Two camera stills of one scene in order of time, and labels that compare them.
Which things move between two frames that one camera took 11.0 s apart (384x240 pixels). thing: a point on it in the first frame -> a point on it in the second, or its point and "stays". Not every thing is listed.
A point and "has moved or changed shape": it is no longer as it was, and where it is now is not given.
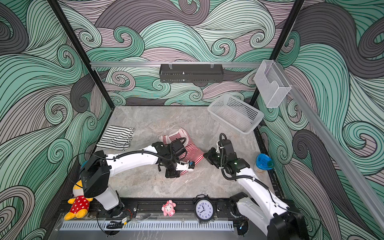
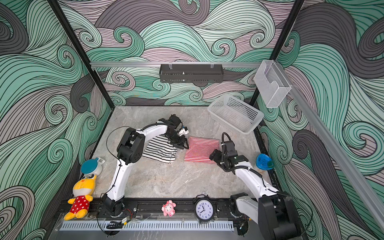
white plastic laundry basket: [236, 113] stays
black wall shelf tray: [191, 73] stays
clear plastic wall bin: [272, 85] stays
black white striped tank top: [115, 137] has moved or changed shape
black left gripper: [176, 174] -> [181, 144]
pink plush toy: [168, 208] stays
